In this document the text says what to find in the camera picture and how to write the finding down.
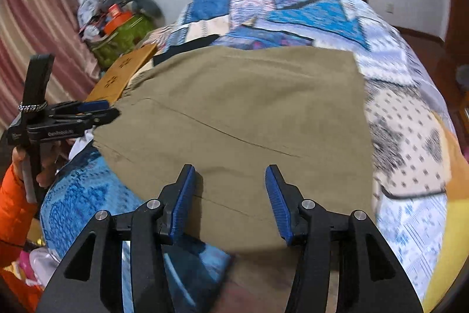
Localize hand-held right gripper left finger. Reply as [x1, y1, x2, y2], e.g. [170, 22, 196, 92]
[36, 164, 203, 313]

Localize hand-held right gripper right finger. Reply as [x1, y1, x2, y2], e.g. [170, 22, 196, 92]
[265, 164, 425, 313]

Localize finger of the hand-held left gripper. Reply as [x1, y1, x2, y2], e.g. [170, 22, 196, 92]
[71, 108, 121, 132]
[55, 100, 110, 116]

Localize olive khaki pants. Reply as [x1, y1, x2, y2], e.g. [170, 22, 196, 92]
[92, 46, 378, 313]

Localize person's left hand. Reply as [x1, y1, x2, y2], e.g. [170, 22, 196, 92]
[12, 142, 71, 188]

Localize wooden headboard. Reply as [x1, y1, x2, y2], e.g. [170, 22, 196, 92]
[86, 44, 158, 104]

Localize green patterned bag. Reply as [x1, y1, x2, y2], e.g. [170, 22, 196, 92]
[90, 13, 156, 71]

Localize striped pink curtain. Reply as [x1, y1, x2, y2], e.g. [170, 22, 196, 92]
[0, 0, 99, 133]

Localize orange box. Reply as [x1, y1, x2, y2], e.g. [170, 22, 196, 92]
[103, 4, 133, 35]

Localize blue patchwork bed quilt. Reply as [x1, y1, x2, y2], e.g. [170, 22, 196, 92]
[40, 0, 463, 313]

